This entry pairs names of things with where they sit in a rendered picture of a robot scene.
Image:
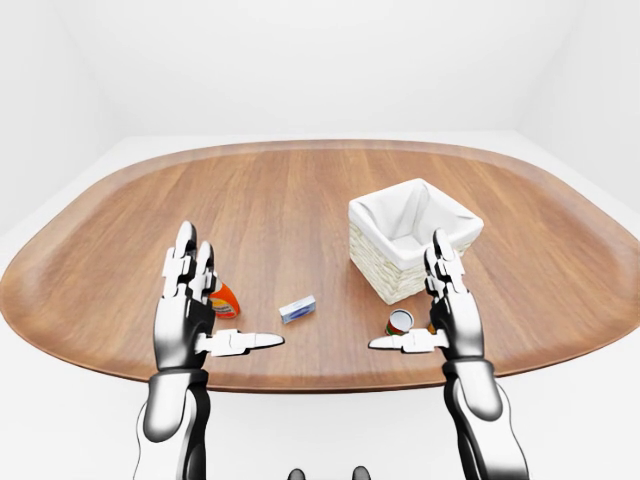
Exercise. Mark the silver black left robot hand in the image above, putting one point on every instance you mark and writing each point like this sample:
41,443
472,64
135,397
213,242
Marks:
172,325

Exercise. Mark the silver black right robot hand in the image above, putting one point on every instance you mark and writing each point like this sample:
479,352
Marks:
460,325

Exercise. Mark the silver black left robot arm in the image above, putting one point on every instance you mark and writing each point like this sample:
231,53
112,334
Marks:
167,425

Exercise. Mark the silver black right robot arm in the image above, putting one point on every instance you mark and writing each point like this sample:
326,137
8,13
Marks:
480,420

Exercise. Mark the white lined wicker basket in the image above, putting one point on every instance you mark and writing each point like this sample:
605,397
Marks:
415,235

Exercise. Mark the orange and white bottle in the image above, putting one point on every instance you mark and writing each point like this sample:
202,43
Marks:
226,301

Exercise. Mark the red green food tin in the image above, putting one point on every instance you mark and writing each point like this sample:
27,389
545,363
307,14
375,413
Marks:
399,322

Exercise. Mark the small blue white box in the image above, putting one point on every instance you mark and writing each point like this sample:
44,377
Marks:
298,309

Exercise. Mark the small dark rounded shape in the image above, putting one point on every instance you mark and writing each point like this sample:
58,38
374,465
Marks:
360,473
297,474

